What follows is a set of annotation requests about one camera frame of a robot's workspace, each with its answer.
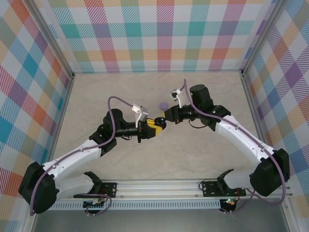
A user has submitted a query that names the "black earbud charging case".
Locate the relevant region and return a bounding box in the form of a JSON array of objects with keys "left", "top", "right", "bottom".
[{"left": 154, "top": 116, "right": 168, "bottom": 131}]

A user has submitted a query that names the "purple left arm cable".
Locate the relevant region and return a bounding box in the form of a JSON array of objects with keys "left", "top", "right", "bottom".
[{"left": 29, "top": 96, "right": 136, "bottom": 217}]

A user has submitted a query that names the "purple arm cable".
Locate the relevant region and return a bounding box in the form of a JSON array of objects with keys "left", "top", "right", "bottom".
[
  {"left": 183, "top": 79, "right": 289, "bottom": 215},
  {"left": 29, "top": 96, "right": 136, "bottom": 217}
]

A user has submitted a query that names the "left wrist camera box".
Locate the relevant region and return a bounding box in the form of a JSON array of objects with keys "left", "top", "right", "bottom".
[{"left": 131, "top": 103, "right": 149, "bottom": 129}]

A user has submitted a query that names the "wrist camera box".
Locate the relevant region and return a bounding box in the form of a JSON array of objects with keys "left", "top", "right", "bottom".
[
  {"left": 131, "top": 103, "right": 149, "bottom": 129},
  {"left": 169, "top": 88, "right": 184, "bottom": 109}
]

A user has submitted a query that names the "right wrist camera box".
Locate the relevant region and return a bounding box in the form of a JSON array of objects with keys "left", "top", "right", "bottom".
[{"left": 169, "top": 88, "right": 184, "bottom": 109}]

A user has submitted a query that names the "thin black right gripper wire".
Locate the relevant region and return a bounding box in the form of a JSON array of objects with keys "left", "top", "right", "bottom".
[{"left": 188, "top": 119, "right": 206, "bottom": 129}]

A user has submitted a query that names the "aluminium table side rail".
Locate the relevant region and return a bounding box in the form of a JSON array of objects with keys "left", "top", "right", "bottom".
[
  {"left": 240, "top": 72, "right": 276, "bottom": 181},
  {"left": 43, "top": 73, "right": 76, "bottom": 182}
]

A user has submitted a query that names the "long aluminium base rail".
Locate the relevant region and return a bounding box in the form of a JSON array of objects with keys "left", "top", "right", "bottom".
[{"left": 54, "top": 179, "right": 293, "bottom": 200}]

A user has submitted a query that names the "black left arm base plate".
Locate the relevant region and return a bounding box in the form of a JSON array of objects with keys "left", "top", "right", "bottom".
[{"left": 73, "top": 182, "right": 118, "bottom": 199}]

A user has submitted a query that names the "slotted grey cable duct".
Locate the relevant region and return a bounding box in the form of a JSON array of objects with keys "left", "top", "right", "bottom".
[{"left": 49, "top": 199, "right": 222, "bottom": 210}]

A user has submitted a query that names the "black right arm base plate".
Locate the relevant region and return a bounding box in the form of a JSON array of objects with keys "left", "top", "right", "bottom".
[{"left": 201, "top": 180, "right": 247, "bottom": 198}]

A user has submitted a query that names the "aluminium frame post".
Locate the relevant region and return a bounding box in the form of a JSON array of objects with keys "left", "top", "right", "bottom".
[
  {"left": 28, "top": 0, "right": 75, "bottom": 79},
  {"left": 240, "top": 0, "right": 288, "bottom": 78}
]

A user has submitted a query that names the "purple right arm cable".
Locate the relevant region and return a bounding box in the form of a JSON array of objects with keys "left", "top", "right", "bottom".
[{"left": 183, "top": 79, "right": 289, "bottom": 215}]

